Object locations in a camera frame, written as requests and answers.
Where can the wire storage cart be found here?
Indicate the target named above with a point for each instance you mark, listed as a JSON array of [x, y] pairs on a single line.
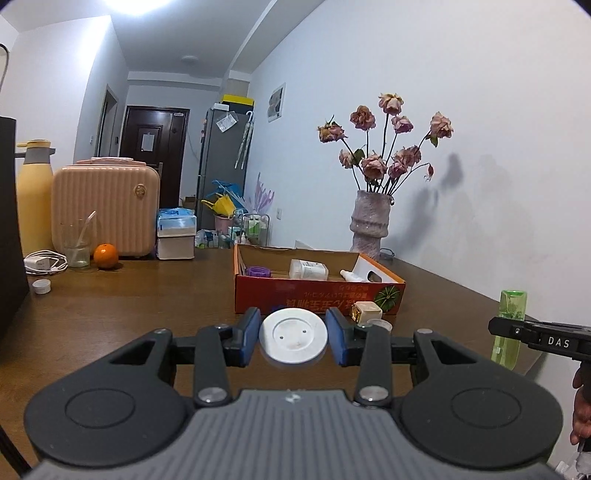
[[256, 228]]

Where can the white medicine bottle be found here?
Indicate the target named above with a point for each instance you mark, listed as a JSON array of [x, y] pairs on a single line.
[[308, 270]]

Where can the purple jar lid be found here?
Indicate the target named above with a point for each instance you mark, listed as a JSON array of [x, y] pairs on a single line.
[[258, 272]]

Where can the eyeglasses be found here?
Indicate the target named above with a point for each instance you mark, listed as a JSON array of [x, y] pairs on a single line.
[[386, 253]]

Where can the yellow thermos jug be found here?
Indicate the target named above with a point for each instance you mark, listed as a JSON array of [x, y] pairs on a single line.
[[33, 190]]

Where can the yellow watering can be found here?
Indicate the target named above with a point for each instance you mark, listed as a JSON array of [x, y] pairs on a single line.
[[223, 206]]

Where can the orange fruit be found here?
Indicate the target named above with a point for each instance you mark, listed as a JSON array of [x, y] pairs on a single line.
[[105, 256]]

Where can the pink ribbed suitcase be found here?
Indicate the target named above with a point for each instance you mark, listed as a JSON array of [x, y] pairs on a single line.
[[123, 194]]

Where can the white tube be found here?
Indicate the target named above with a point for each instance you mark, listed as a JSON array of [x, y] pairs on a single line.
[[352, 277]]

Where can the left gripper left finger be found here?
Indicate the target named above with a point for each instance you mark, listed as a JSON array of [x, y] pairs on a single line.
[[212, 350]]

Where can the beige cap bottle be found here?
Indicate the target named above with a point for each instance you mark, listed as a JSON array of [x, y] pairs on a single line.
[[365, 311]]

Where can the yellow box on fridge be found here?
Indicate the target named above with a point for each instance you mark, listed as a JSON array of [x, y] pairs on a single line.
[[238, 100]]

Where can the green transparent bottle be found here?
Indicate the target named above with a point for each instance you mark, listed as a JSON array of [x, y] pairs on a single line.
[[511, 310]]

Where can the dried pink roses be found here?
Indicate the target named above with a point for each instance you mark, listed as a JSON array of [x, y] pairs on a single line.
[[385, 166]]

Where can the pink ribbed vase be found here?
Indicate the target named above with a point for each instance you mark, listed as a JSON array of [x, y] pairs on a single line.
[[370, 222]]

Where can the clear glass cup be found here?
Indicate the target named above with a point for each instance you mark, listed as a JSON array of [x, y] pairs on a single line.
[[76, 241]]

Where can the black device left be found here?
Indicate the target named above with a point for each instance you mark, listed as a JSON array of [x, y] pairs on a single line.
[[14, 284]]

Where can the grey refrigerator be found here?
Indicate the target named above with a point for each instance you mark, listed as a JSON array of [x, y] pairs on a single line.
[[223, 158]]

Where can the white round jar lid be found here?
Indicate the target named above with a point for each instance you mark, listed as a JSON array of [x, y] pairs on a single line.
[[293, 337]]

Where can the blue tissue pack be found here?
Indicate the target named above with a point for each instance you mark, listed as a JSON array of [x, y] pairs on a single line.
[[176, 221]]

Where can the ceiling lamp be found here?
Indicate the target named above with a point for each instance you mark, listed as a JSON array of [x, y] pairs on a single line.
[[135, 8]]

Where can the person right hand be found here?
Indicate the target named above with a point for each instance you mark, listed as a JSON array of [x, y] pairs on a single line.
[[582, 409]]

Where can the orange cardboard box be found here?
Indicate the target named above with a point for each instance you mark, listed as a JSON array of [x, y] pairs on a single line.
[[385, 287]]

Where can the small white cap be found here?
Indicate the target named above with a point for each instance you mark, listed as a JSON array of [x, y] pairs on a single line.
[[41, 286]]

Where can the wall picture frame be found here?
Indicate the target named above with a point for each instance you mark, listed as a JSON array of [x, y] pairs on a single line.
[[275, 106]]

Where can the white charger with cable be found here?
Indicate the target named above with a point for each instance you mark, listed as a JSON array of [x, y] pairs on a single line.
[[45, 263]]

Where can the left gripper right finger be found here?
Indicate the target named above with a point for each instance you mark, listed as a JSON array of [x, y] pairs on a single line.
[[374, 350]]

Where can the dark brown door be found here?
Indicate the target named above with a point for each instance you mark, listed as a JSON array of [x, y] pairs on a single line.
[[156, 136]]

